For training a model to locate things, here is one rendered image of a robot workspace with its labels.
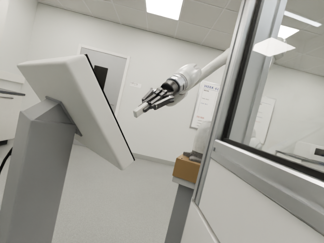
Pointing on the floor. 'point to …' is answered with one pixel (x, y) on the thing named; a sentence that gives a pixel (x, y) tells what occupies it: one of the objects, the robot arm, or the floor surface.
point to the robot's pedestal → (179, 210)
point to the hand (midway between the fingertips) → (141, 109)
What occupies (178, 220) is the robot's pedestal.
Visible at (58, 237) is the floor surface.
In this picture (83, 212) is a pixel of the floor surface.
